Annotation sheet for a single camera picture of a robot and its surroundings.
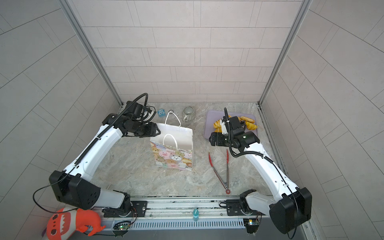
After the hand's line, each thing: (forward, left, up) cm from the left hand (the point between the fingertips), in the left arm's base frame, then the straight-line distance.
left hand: (160, 130), depth 76 cm
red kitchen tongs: (-22, -35, -19) cm, 45 cm away
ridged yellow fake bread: (+12, -32, -14) cm, 37 cm away
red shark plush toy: (-38, +35, -10) cm, 53 cm away
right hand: (-3, -28, -4) cm, 29 cm away
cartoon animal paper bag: (-11, -8, +2) cm, 14 cm away
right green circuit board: (-37, -44, -21) cm, 62 cm away
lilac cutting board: (+29, -29, -26) cm, 49 cm away
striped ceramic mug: (+26, -12, -19) cm, 34 cm away
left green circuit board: (-40, +13, -16) cm, 45 cm away
